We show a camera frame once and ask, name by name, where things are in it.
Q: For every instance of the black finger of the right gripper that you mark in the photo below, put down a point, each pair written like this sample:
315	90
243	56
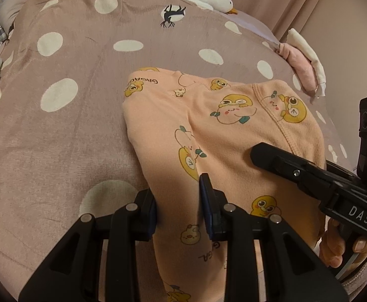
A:
305	174
341	172

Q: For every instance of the person's right hand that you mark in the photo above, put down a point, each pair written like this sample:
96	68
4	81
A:
333	246

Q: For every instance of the folded cream white garment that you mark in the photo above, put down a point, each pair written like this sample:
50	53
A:
295	39

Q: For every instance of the pink curtain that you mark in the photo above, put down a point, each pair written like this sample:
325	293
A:
265	3

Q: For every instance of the pink fuzzy right sleeve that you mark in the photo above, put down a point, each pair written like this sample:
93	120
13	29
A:
356	281

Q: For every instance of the mauve polka dot blanket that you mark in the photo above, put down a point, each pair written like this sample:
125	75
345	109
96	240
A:
64	146

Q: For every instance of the peach cartoon print shirt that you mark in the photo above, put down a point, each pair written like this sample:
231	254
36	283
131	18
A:
182	126

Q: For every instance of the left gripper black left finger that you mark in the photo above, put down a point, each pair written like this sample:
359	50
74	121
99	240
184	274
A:
96	249

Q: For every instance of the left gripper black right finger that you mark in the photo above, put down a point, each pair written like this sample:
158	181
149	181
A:
292	271

